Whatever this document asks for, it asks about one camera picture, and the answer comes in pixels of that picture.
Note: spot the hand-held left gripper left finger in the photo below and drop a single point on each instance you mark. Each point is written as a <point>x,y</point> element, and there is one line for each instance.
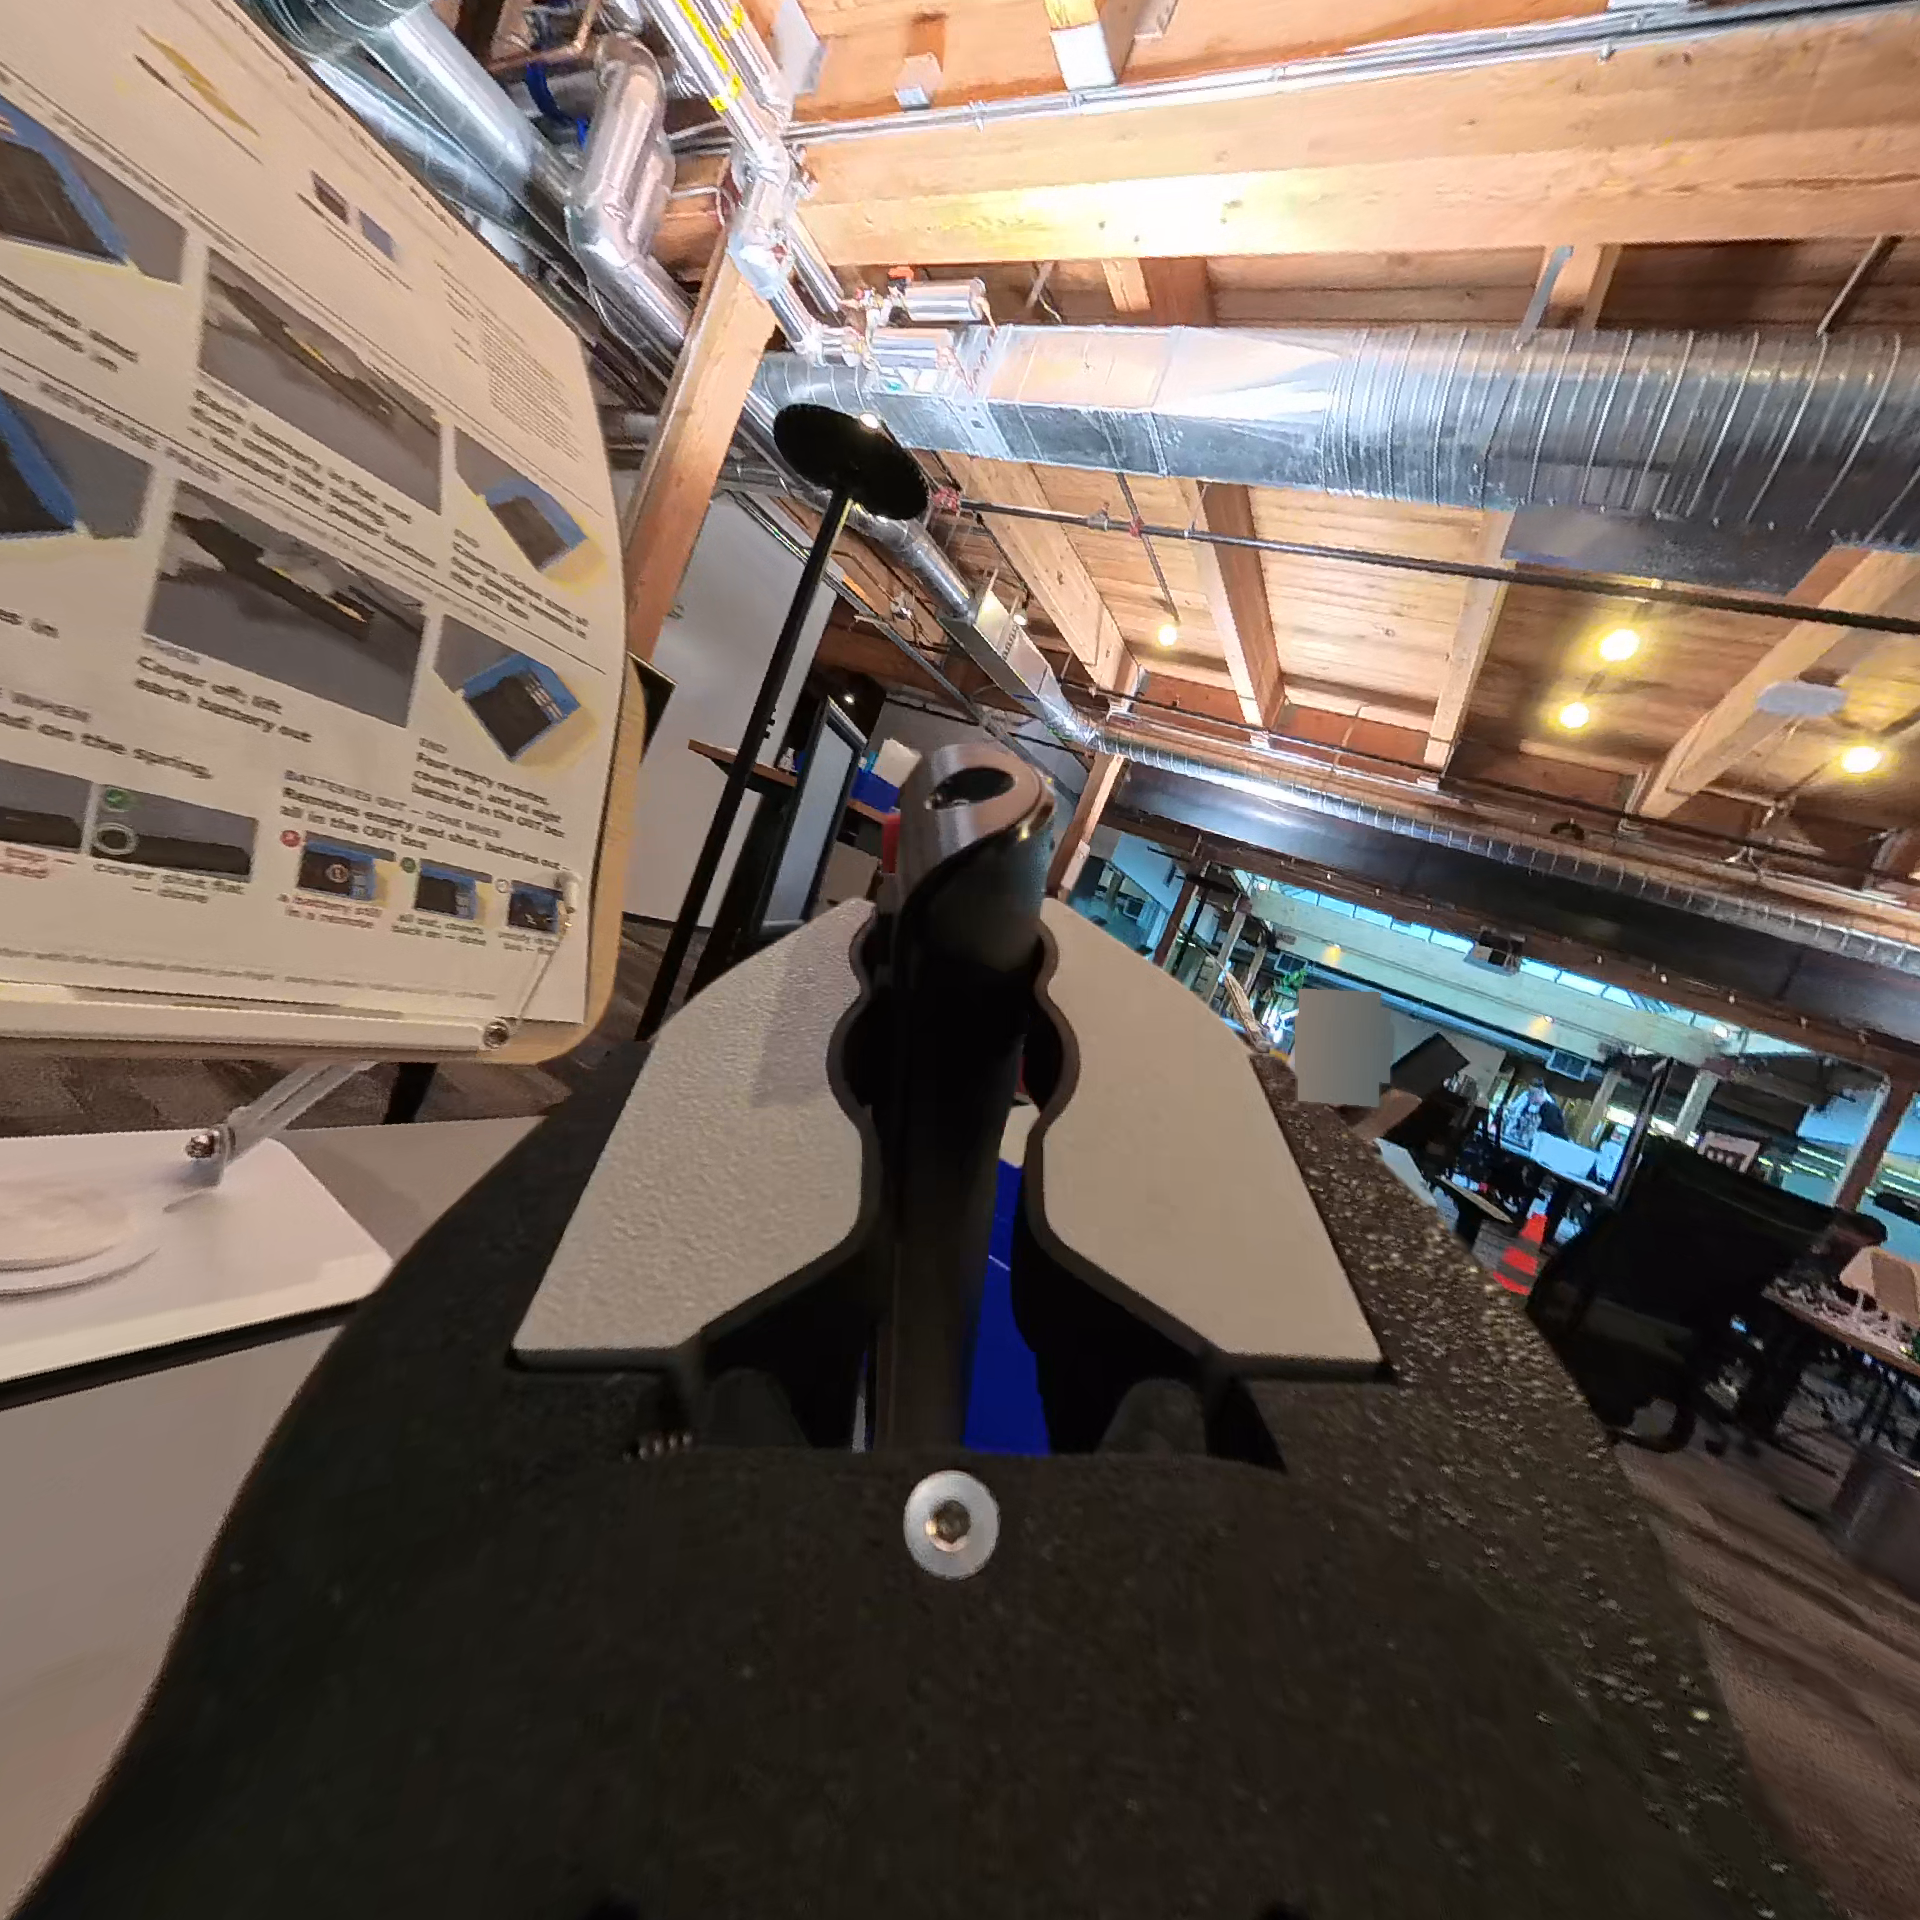
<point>707,1201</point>

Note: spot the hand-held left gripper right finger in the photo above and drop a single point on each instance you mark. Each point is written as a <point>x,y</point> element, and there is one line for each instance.
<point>1201,1201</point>

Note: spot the blue plastic bin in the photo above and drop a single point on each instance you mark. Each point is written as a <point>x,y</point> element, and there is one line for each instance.
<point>1010,1353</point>

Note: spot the black remote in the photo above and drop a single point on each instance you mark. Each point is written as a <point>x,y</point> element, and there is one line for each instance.
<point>955,990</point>

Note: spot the black framed display on stand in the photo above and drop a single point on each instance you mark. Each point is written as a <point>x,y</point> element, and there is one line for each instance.
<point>817,796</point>

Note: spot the black office chair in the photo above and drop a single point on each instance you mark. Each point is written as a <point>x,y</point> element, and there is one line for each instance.
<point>1666,1276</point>

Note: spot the printed instruction poster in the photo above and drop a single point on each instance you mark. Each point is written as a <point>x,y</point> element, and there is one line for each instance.
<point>270,540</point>

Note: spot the large silver air duct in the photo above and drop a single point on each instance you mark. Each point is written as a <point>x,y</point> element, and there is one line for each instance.
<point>1410,435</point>

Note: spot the slim silver air duct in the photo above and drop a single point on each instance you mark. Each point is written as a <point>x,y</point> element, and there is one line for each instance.
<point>646,211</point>

